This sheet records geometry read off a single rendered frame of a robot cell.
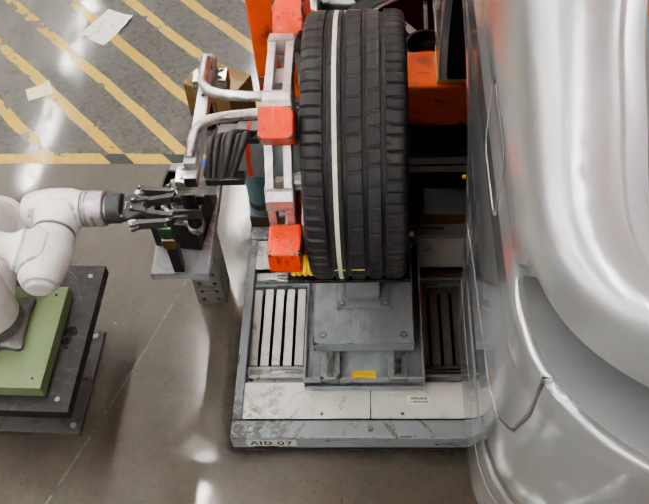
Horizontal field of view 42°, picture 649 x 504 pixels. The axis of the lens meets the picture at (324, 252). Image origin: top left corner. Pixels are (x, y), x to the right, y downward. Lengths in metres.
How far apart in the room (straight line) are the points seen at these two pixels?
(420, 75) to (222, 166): 0.87
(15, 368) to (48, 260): 0.60
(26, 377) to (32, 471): 0.38
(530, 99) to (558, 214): 0.18
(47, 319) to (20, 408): 0.27
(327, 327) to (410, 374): 0.28
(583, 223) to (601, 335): 0.13
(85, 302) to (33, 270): 0.66
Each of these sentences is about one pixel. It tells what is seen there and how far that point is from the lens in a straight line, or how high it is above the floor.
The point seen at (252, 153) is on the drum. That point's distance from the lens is 2.10.
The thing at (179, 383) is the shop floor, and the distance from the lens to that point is 2.79.
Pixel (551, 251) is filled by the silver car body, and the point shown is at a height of 1.60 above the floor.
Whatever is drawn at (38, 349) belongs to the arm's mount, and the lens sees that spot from 2.57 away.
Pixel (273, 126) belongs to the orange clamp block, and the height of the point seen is 1.14.
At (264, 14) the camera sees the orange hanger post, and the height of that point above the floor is 0.96.
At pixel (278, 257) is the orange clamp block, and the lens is 1.91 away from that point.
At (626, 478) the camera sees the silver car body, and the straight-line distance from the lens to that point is 1.17.
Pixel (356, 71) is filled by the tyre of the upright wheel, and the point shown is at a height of 1.17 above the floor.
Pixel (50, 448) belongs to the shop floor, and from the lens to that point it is 2.81.
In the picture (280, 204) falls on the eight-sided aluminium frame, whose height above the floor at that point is 0.95.
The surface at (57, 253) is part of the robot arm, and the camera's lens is 2.06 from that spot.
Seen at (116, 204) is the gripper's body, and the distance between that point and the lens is 2.11.
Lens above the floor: 2.40
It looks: 53 degrees down
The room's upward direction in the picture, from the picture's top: 6 degrees counter-clockwise
